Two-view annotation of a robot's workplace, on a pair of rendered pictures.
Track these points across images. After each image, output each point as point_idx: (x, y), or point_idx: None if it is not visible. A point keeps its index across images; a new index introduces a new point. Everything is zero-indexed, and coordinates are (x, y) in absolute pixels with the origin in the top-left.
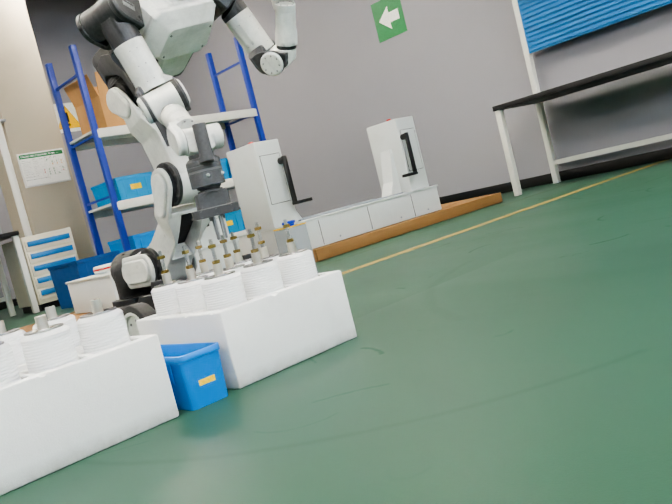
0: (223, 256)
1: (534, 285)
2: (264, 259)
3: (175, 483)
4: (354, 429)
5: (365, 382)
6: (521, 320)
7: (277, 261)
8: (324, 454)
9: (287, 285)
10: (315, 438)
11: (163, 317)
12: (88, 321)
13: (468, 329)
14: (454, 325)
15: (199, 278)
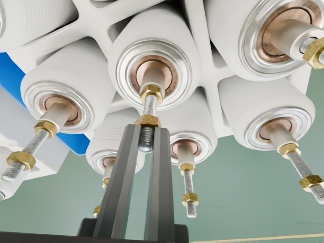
0: (140, 94)
1: None
2: (251, 74)
3: (91, 185)
4: (146, 193)
5: (174, 168)
6: (275, 165)
7: (234, 126)
8: (133, 197)
9: (214, 120)
10: (135, 190)
11: (15, 61)
12: None
13: (262, 152)
14: None
15: (78, 132)
